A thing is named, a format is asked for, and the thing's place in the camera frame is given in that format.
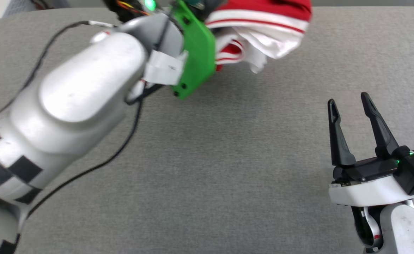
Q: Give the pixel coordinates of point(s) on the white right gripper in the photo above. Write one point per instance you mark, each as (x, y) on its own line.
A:
(369, 192)

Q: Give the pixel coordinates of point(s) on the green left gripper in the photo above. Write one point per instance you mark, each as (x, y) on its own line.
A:
(198, 53)

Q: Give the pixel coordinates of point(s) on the red and white polo shirt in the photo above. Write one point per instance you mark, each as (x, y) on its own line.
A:
(263, 35)

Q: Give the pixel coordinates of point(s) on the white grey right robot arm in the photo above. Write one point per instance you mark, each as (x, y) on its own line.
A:
(404, 229)

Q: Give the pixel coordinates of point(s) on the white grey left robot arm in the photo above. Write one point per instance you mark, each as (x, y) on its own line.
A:
(69, 88)

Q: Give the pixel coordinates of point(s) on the white paper label tag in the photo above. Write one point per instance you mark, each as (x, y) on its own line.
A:
(161, 67)

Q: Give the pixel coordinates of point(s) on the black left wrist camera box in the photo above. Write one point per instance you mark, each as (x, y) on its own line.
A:
(210, 7)

